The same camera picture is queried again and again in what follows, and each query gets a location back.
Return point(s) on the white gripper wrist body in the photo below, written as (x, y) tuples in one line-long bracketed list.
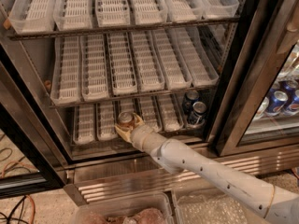
[(139, 135)]

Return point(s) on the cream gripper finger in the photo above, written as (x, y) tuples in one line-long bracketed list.
[(124, 133), (138, 121)]

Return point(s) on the orange soda can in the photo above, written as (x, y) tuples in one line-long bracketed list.
[(126, 120)]

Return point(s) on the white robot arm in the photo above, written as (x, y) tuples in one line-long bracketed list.
[(272, 203)]

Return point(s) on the steel fridge base grille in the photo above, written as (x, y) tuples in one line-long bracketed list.
[(104, 180)]

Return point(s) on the blue can rear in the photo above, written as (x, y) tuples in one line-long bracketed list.
[(190, 97)]

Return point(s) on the blue can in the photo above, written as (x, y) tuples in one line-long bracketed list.
[(190, 97), (197, 114)]

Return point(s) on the blue can front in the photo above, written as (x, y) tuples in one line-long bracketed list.
[(197, 114)]

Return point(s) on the open fridge door left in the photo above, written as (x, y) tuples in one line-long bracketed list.
[(24, 128)]

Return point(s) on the right glass fridge door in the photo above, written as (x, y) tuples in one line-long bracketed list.
[(241, 132)]

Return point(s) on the clear bin with brown items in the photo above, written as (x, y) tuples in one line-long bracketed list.
[(124, 207)]

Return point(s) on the clear bin with bubble wrap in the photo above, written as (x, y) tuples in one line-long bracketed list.
[(208, 205)]

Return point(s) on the blue cans behind glass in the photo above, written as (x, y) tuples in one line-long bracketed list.
[(282, 97)]

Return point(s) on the middle wire shelf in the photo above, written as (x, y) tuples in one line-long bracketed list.
[(81, 101)]

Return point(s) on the wire shelf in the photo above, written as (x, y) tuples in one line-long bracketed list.
[(121, 29), (81, 101)]

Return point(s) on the top wire shelf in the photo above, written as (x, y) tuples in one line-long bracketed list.
[(121, 29)]

